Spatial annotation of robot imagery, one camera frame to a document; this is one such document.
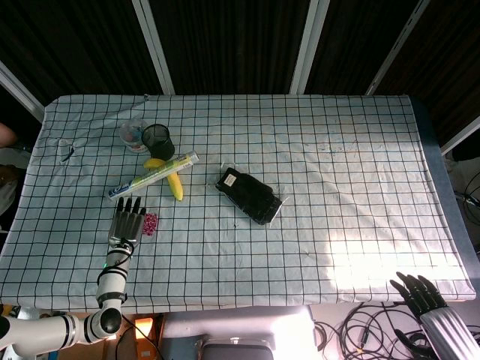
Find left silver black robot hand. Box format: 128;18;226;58
108;195;148;247

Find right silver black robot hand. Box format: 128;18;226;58
389;271;480;360

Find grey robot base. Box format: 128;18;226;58
160;304;320;360

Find long cling film box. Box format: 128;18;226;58
108;150;199;200

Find yellow banana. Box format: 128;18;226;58
143;157;185;203

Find black mesh pen holder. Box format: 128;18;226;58
141;123;176;161

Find clear plastic cup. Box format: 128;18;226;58
119;116;149;153

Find brown cardboard box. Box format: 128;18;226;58
48;313;166;360

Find black gloves plastic package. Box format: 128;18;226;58
214;166;284;227

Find white black grid tablecloth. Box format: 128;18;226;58
0;93;477;314

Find blue padded table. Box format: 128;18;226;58
408;95;480;301

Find tangled black floor cables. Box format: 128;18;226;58
313;299;432;360

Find thin black cable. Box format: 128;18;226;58
115;317;168;360

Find white window frame post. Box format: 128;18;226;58
0;61;46;124
130;0;176;95
440;115;480;157
364;0;431;95
289;0;332;95

